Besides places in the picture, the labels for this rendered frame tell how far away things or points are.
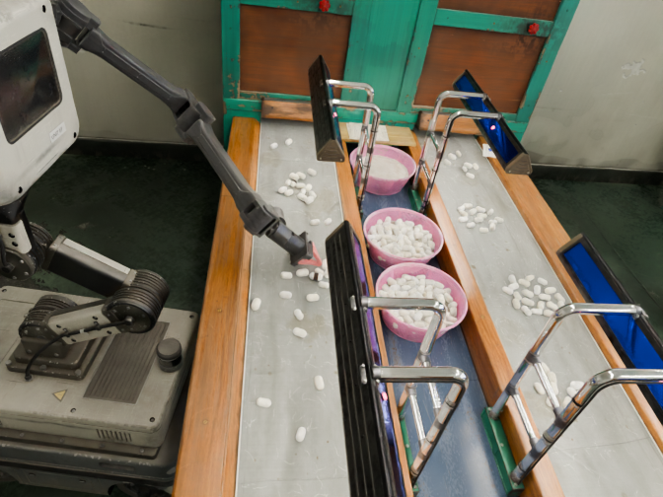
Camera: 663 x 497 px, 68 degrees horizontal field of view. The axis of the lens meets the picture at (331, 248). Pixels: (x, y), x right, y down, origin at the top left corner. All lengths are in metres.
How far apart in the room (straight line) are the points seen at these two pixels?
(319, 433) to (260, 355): 0.25
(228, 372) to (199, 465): 0.22
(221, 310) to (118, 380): 0.41
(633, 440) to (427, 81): 1.50
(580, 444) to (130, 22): 2.75
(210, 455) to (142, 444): 0.50
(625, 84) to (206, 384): 3.24
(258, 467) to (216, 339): 0.33
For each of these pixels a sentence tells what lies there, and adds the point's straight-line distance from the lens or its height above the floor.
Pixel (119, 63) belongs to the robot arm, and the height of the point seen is 1.21.
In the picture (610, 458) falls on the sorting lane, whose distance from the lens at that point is 1.38.
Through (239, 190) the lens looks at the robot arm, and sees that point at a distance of 1.37.
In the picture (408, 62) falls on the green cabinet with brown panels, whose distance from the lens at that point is 2.16.
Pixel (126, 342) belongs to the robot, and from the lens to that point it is 1.66.
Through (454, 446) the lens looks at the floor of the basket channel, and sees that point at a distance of 1.30.
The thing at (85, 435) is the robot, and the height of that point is 0.39.
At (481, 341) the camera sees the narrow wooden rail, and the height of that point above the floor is 0.76.
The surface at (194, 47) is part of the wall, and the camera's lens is 3.03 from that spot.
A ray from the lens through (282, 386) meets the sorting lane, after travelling 1.21.
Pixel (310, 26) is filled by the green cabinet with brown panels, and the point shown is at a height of 1.15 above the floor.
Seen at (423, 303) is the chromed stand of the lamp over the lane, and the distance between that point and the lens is 0.91.
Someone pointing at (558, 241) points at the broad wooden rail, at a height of 0.76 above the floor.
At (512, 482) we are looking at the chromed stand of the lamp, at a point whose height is 0.71.
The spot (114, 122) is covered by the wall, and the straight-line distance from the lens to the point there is 3.32.
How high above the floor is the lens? 1.76
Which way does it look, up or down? 41 degrees down
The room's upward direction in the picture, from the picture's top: 9 degrees clockwise
